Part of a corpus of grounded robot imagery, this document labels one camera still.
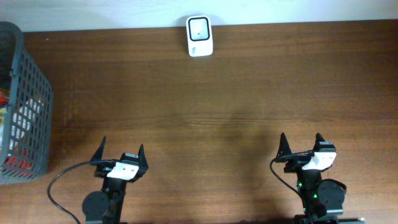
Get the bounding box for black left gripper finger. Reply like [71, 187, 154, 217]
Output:
[90, 136, 106, 162]
[138, 144, 149, 170]

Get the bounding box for grey plastic mesh basket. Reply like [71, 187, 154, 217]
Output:
[1, 22, 53, 185]

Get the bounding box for items inside basket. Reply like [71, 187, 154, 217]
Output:
[1, 98, 49, 182]

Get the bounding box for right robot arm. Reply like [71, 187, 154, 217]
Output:
[270, 133, 347, 223]

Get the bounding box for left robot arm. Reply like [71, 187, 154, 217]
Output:
[82, 139, 149, 224]

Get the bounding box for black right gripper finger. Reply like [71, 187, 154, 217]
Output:
[276, 133, 292, 157]
[313, 133, 325, 151]

